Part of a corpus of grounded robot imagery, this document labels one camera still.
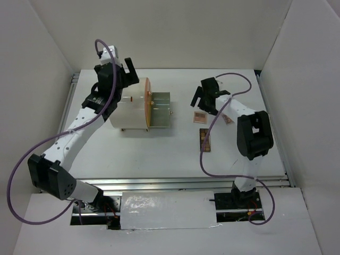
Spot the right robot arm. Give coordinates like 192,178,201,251
191,77,274,208

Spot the white taped cover plate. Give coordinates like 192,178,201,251
120,191,218,230

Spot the cream round drawer cabinet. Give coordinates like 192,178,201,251
109,78,149,130

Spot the pink square eyeshadow palette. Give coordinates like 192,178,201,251
193,112,208,124

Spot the round pan eyeshadow palette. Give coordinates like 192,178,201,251
222,114,234,125

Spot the aluminium front rail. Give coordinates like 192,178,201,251
79,177,290,192

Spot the long brown eyeshadow palette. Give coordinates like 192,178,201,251
199,128,211,152

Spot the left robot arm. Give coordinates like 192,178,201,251
28,58,139,212

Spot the left aluminium side rail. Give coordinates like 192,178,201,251
64,73,80,115

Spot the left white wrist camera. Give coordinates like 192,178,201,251
100,45,121,66

